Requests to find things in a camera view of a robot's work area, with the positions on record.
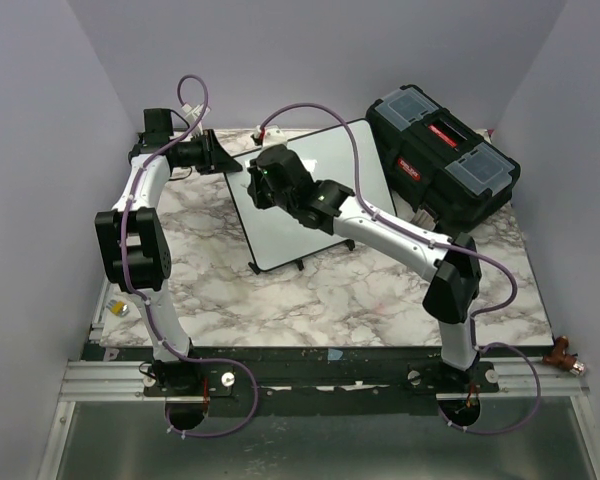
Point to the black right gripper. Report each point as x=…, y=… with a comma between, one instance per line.
x=253, y=189

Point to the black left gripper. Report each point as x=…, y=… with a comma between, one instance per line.
x=215, y=159

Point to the white framed whiteboard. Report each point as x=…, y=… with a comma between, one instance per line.
x=346, y=154

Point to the black marker cap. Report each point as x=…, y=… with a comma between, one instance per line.
x=255, y=269

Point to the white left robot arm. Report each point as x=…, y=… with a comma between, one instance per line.
x=134, y=248

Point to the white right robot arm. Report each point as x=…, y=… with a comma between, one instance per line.
x=448, y=265

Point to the black red toolbox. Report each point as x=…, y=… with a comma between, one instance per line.
x=438, y=164

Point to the yellow small object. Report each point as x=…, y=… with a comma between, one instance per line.
x=117, y=307

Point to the copper pipe fitting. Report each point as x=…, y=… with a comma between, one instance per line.
x=560, y=358

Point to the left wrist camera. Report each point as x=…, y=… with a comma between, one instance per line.
x=195, y=110

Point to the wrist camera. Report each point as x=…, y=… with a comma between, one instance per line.
x=195, y=110
x=268, y=137

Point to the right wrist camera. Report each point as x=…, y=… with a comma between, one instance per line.
x=268, y=137

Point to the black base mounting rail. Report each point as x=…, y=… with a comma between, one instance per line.
x=324, y=381

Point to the aluminium frame rail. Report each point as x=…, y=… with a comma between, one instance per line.
x=104, y=372

